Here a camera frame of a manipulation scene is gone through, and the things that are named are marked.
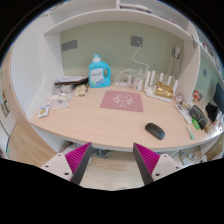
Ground white hanging cable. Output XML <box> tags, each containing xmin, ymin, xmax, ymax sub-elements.
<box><xmin>131</xmin><ymin>41</ymin><xmax>149</xmax><ymax>76</ymax></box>

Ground small green pack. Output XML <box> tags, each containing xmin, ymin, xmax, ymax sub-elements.
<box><xmin>191</xmin><ymin>118</ymin><xmax>201</xmax><ymax>131</ymax></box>

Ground blue detergent bottle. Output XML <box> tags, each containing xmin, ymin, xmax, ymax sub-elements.
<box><xmin>88</xmin><ymin>54</ymin><xmax>112</xmax><ymax>89</ymax></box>

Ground white wall shelf unit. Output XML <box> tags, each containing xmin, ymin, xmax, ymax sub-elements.
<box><xmin>39</xmin><ymin>0</ymin><xmax>224</xmax><ymax>101</ymax></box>

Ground small round tin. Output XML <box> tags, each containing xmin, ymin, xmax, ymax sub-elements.
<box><xmin>175</xmin><ymin>92</ymin><xmax>185</xmax><ymax>105</ymax></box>

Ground white wall charger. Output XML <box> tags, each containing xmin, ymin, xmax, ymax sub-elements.
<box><xmin>171</xmin><ymin>46</ymin><xmax>182</xmax><ymax>60</ymax></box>

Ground white cable bundle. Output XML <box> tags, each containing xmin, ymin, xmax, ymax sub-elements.
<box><xmin>113</xmin><ymin>68</ymin><xmax>136</xmax><ymax>88</ymax></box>

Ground pink printed mouse pad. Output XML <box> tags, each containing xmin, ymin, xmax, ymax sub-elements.
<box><xmin>99</xmin><ymin>89</ymin><xmax>144</xmax><ymax>113</ymax></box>

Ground small red figure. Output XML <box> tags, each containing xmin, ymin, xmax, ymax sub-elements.
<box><xmin>193</xmin><ymin>90</ymin><xmax>204</xmax><ymax>103</ymax></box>

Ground black bag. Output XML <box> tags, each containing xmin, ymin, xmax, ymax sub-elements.
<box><xmin>204</xmin><ymin>102</ymin><xmax>220</xmax><ymax>123</ymax></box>

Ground white and yellow snack packet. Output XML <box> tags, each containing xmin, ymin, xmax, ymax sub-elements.
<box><xmin>37</xmin><ymin>102</ymin><xmax>53</xmax><ymax>119</ymax></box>

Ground clear bottle with red label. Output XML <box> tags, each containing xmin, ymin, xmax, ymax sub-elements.
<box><xmin>133</xmin><ymin>68</ymin><xmax>145</xmax><ymax>93</ymax></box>

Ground black monitor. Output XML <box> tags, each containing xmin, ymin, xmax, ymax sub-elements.
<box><xmin>212</xmin><ymin>82</ymin><xmax>224</xmax><ymax>114</ymax></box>

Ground stack of books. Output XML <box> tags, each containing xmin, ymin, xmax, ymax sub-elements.
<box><xmin>54</xmin><ymin>75</ymin><xmax>89</xmax><ymax>86</ymax></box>

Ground clear plastic bags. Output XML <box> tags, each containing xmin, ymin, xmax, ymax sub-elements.
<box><xmin>49</xmin><ymin>92</ymin><xmax>71</xmax><ymax>111</ymax></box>

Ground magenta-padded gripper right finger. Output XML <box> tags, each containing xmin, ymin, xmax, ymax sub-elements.
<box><xmin>132</xmin><ymin>142</ymin><xmax>184</xmax><ymax>186</ymax></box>

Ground white router with antennas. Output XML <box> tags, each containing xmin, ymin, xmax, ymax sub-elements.
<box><xmin>143</xmin><ymin>69</ymin><xmax>180</xmax><ymax>103</ymax></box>

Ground grey zip pouch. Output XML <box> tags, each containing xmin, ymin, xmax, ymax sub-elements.
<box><xmin>189</xmin><ymin>104</ymin><xmax>209</xmax><ymax>130</ymax></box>

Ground grey wall socket with cable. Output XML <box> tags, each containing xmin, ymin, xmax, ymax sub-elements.
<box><xmin>130</xmin><ymin>35</ymin><xmax>144</xmax><ymax>48</ymax></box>

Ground yellow package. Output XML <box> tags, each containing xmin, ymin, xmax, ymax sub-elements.
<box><xmin>74</xmin><ymin>83</ymin><xmax>88</xmax><ymax>98</ymax></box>

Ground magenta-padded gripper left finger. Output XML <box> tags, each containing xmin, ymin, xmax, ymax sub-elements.
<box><xmin>40</xmin><ymin>142</ymin><xmax>93</xmax><ymax>186</ymax></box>

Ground white remote control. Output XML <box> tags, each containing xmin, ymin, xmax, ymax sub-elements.
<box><xmin>174</xmin><ymin>104</ymin><xmax>193</xmax><ymax>125</ymax></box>

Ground black computer mouse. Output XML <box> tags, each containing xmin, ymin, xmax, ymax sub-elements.
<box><xmin>144</xmin><ymin>122</ymin><xmax>166</xmax><ymax>141</ymax></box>

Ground gold foil bag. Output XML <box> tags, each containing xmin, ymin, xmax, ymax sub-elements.
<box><xmin>153</xmin><ymin>80</ymin><xmax>174</xmax><ymax>100</ymax></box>

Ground green and white tube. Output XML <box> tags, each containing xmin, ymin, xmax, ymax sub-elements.
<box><xmin>186</xmin><ymin>125</ymin><xmax>195</xmax><ymax>140</ymax></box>

